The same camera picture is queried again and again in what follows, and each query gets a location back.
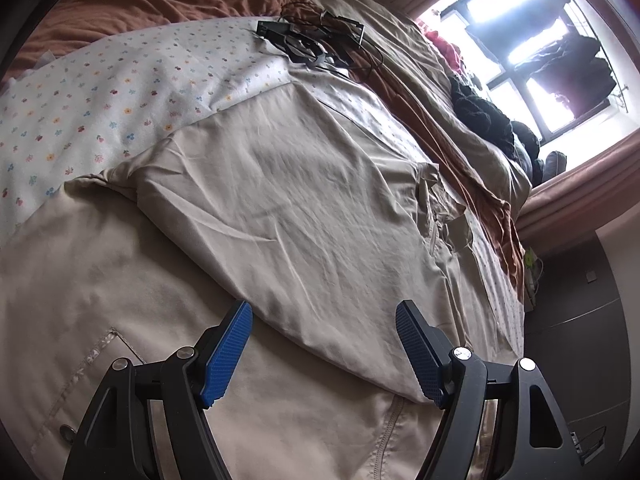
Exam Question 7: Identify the pink curtain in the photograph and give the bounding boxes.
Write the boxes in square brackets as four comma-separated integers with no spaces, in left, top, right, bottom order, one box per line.
[515,130,640,261]

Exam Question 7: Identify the window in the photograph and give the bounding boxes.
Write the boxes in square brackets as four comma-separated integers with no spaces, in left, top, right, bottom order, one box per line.
[425,0,631,146]

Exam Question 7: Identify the white floral bed sheet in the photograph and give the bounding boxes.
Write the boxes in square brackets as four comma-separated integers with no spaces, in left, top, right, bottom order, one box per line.
[0,15,526,361]

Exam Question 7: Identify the black clothes pile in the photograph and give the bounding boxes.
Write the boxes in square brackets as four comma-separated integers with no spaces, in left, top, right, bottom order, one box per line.
[450,77,516,161]

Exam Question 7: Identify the beige pants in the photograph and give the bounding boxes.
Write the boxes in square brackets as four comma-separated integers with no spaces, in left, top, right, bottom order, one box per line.
[0,77,526,480]

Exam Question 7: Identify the hanging dark clothes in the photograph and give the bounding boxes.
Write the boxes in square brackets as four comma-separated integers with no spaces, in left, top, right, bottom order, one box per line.
[515,0,617,106]

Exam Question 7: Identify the dark wardrobe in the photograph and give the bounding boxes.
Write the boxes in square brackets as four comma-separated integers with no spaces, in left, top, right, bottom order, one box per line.
[520,230,640,461]

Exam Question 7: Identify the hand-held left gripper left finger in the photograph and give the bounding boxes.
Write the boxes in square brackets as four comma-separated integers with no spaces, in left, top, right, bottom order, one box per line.
[62,300,253,480]

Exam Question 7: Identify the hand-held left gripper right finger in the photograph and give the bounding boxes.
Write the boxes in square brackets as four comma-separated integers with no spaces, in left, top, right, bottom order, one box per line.
[395,300,586,480]

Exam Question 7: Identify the grey clothes pile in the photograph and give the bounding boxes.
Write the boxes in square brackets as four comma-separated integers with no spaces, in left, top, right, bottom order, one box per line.
[510,120,568,188]

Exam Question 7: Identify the white nightstand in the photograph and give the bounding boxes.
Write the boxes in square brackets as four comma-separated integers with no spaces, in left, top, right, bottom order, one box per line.
[520,260,543,311]

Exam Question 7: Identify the olive beige duvet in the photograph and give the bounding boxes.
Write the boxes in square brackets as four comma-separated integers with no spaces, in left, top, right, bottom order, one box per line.
[300,0,533,211]

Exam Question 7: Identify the red cloth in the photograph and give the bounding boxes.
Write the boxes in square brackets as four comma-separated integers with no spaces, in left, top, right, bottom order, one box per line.
[415,17,463,73]

